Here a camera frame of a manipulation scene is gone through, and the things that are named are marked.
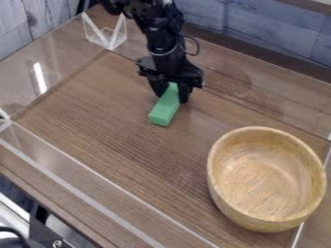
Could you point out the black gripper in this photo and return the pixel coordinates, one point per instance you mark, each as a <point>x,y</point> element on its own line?
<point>179,71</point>

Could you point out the green rectangular stick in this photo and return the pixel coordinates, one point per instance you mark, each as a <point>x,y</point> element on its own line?
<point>166,107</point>

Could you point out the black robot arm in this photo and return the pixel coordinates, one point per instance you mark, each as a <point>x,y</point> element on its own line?
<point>161,21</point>

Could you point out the wooden bowl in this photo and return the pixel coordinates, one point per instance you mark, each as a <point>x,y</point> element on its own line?
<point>266,179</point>

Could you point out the clear acrylic corner bracket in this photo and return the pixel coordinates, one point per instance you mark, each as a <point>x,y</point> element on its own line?
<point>107,38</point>

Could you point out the clear acrylic enclosure wall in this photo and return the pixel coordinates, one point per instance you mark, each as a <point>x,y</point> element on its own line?
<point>101,208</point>

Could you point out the black table leg bracket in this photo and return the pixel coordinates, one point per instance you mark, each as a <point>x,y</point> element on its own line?
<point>47,230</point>

